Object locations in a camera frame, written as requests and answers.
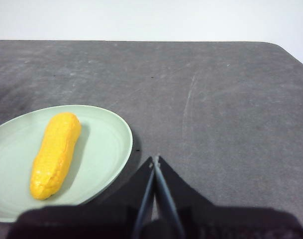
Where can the pale green round plate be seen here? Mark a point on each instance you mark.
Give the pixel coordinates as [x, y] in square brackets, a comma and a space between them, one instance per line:
[99, 139]

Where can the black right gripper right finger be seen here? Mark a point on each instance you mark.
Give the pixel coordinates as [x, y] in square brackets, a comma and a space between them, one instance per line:
[228, 221]

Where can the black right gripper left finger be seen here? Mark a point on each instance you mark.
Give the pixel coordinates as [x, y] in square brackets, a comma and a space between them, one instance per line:
[96, 221]

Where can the yellow corn cob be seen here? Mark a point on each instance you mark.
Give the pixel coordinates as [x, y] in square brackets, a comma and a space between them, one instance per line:
[56, 154]

